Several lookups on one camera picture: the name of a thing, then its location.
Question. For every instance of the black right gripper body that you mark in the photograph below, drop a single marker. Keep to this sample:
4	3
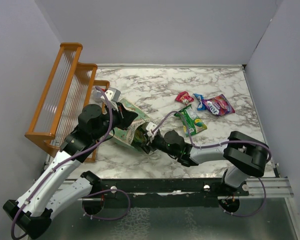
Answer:
158	143

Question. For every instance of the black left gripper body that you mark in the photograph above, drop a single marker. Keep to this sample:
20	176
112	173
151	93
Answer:
118	116

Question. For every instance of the green illustrated paper bag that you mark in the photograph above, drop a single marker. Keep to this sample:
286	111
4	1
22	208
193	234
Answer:
125	137

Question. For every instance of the green spring tea packet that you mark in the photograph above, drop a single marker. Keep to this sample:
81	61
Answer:
192	123

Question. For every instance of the red snack packet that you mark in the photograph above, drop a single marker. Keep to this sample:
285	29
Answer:
184	98

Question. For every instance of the blue snack packet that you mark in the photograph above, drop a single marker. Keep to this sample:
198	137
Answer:
201	106

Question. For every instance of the purple snack packet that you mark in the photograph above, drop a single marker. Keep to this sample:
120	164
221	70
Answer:
218	105

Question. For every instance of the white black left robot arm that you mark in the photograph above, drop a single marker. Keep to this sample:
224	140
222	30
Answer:
34	211

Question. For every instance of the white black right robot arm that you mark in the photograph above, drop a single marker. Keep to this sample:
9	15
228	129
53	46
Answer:
247	155

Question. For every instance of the yellow green snack packet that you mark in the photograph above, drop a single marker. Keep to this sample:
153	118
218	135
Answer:
140	137

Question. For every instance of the wooden acrylic display rack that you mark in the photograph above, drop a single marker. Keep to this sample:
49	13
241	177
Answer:
67	91

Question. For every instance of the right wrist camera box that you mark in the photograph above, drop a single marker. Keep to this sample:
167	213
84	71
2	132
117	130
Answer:
151	130

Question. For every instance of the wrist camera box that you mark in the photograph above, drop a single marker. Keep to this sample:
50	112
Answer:
151	130
112	95

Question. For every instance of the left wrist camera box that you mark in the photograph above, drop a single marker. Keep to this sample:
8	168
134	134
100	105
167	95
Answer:
112	95

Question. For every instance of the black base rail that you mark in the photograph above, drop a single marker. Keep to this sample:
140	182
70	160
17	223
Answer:
159	193

